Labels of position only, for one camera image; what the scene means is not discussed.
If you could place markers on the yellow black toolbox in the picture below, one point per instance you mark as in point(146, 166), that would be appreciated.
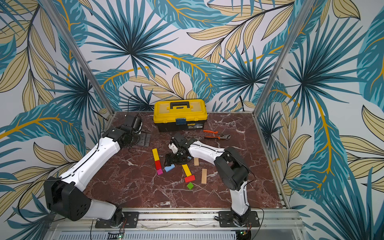
point(180, 115)

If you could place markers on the yellow block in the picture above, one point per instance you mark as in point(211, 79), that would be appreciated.
point(186, 170)
point(156, 155)

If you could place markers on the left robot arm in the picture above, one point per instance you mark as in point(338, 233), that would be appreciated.
point(64, 194)

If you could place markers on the light blue block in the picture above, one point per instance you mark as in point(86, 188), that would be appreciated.
point(169, 168)

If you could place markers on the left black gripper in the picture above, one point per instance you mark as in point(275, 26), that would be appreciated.
point(143, 142)

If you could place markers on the large orange-handled pliers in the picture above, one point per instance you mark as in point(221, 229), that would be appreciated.
point(214, 135)

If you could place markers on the magenta small cube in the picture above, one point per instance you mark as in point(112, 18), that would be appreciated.
point(160, 172)

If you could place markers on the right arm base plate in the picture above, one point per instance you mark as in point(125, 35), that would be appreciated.
point(229, 219)

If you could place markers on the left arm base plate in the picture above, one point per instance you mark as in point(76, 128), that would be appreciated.
point(118, 221)

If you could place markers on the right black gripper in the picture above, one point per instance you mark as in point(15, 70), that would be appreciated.
point(173, 154)

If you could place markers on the aluminium front rail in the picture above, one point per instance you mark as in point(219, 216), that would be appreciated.
point(186, 224)

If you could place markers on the red block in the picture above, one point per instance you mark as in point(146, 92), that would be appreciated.
point(190, 178)
point(158, 165)

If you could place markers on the green small cube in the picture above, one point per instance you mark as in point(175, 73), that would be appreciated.
point(190, 186)

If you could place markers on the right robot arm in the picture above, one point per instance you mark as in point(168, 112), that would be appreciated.
point(230, 165)

